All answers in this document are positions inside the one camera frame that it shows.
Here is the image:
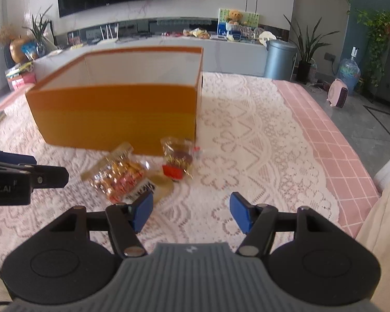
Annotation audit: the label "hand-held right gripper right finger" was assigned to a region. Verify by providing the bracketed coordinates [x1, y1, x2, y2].
[230, 192, 342, 257]

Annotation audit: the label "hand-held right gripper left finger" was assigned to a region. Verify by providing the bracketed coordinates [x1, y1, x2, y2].
[41, 190, 154, 257]

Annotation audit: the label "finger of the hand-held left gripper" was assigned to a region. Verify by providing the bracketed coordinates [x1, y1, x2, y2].
[0, 162, 69, 190]
[0, 148, 37, 166]

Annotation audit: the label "clear yellow candy bag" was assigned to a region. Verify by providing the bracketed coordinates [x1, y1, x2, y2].
[81, 142, 175, 206]

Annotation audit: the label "dark red snack packet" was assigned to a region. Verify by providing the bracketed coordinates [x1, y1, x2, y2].
[160, 136, 202, 181]

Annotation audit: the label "orange cardboard box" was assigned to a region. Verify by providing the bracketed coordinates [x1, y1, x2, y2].
[25, 46, 204, 157]

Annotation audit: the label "white lace tablecloth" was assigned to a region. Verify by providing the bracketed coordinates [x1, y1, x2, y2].
[0, 71, 340, 267]

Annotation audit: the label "pink storage box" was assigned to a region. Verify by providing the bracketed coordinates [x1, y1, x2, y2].
[6, 71, 37, 92]

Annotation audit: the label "pink checked tablecloth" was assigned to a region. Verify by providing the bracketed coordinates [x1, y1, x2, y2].
[0, 80, 381, 238]

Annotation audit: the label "gold vase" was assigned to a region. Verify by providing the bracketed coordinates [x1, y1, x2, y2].
[0, 23, 30, 64]

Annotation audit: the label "green plant in vase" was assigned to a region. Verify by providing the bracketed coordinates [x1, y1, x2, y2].
[23, 5, 54, 60]

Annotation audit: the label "cream cloth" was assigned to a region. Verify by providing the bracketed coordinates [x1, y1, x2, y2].
[356, 136, 390, 303]

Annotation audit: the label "white router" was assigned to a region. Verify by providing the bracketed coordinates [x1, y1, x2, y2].
[99, 23, 119, 44]

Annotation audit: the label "pink space heater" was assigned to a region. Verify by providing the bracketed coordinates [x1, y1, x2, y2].
[327, 79, 349, 109]

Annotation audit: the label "white stone console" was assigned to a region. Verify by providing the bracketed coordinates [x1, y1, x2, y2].
[32, 16, 269, 79]

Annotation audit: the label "grey trash can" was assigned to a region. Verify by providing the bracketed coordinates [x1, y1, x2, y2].
[264, 39, 298, 80]

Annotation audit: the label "long leaf potted plant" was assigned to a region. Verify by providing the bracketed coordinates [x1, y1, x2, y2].
[283, 15, 340, 84]

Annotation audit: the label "white bag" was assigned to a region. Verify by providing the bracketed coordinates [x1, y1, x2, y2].
[258, 31, 277, 46]

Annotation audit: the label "large water bottle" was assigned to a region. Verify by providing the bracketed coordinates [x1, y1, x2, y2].
[339, 46, 361, 95]

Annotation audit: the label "snack packets on console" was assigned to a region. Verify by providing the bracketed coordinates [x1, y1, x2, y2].
[182, 29, 212, 39]

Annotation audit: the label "green picture board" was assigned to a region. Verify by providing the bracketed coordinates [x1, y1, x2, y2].
[218, 8, 260, 37]

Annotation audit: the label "teddy bear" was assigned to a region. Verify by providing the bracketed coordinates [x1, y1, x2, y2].
[226, 10, 243, 25]

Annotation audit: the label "trailing ivy plant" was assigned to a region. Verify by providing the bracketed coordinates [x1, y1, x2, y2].
[357, 8, 390, 87]

